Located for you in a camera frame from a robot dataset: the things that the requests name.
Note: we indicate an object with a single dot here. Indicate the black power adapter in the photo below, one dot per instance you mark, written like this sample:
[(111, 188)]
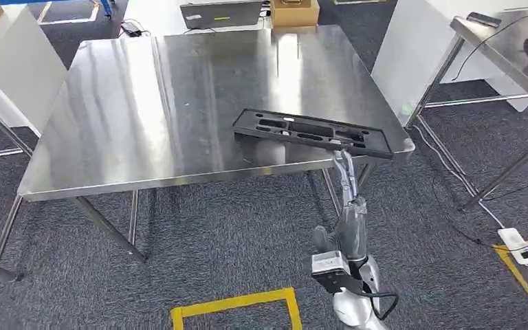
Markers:
[(132, 29)]

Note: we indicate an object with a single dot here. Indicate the grey laptop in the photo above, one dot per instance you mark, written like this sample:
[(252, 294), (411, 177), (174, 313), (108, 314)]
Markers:
[(220, 13)]

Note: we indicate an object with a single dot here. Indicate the white board panel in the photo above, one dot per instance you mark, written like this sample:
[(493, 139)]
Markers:
[(13, 68), (419, 45)]

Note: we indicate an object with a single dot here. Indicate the white power strip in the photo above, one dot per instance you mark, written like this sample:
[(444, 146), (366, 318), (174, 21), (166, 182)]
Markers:
[(514, 243)]

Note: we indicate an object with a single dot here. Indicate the stainless steel table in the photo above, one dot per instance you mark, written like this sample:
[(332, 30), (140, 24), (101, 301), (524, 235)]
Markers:
[(510, 54), (154, 109)]

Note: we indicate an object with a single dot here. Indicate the black plastic panel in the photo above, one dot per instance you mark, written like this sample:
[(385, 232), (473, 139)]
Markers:
[(314, 132)]

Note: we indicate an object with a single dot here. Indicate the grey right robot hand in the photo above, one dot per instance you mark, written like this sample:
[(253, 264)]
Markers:
[(353, 227)]

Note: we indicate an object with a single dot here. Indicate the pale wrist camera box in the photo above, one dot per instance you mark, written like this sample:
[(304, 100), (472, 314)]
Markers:
[(330, 268)]

